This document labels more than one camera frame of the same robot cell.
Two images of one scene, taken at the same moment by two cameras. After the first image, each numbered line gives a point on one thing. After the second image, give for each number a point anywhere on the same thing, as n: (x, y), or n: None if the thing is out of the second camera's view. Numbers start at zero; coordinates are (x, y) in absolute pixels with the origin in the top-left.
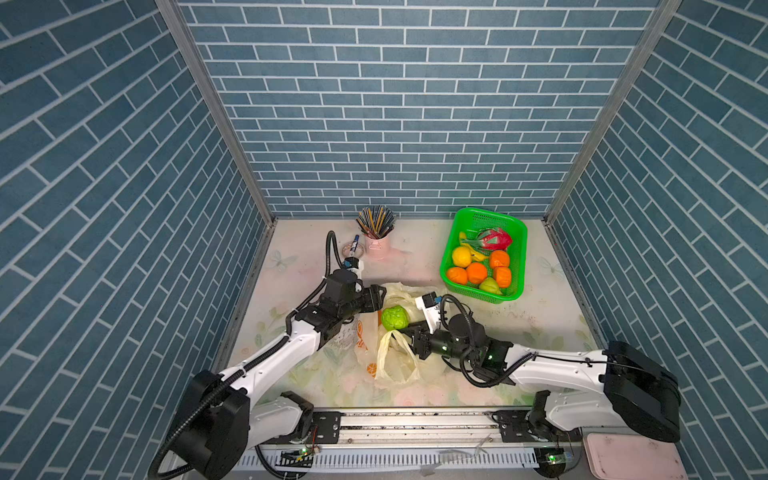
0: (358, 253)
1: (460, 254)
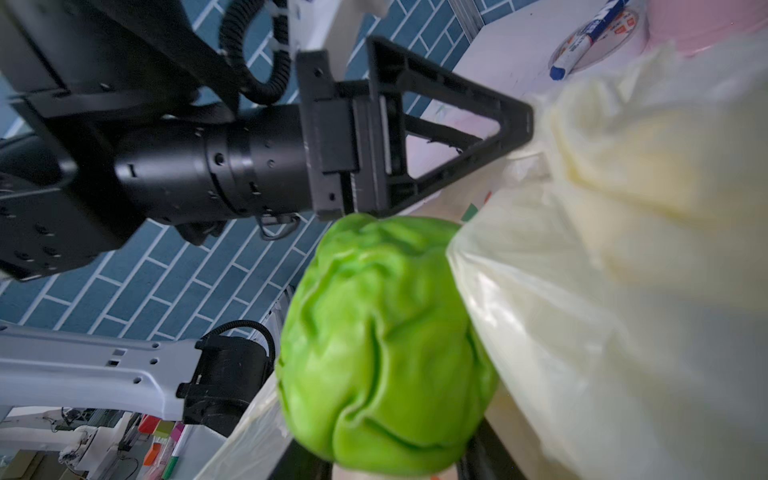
0: (603, 46)
1: None
